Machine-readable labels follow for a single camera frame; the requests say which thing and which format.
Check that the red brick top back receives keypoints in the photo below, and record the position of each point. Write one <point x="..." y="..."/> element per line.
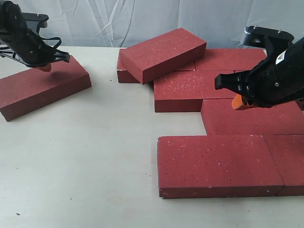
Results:
<point x="158" y="56"/>

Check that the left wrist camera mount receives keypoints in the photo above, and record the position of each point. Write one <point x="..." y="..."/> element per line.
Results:
<point x="36" y="21"/>

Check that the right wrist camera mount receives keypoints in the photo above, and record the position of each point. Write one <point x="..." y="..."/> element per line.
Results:
<point x="272" y="40"/>

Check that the red brick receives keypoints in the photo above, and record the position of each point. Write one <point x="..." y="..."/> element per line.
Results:
<point x="158" y="56"/>
<point x="29" y="90"/>
<point x="220" y="118"/>
<point x="288" y="154"/>
<point x="219" y="166"/>
<point x="226" y="59"/>
<point x="184" y="91"/>
<point x="300" y="104"/>

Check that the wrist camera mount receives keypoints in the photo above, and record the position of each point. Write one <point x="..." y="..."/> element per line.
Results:
<point x="272" y="40"/>
<point x="36" y="21"/>

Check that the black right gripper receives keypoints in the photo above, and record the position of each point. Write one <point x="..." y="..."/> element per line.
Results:
<point x="278" y="79"/>

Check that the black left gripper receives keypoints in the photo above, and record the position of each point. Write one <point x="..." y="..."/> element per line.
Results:
<point x="21" y="44"/>

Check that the red brick hidden row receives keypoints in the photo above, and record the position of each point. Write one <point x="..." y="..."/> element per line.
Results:
<point x="125" y="77"/>

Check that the white fabric backdrop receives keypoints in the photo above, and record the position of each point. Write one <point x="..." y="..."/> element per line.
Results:
<point x="123" y="23"/>

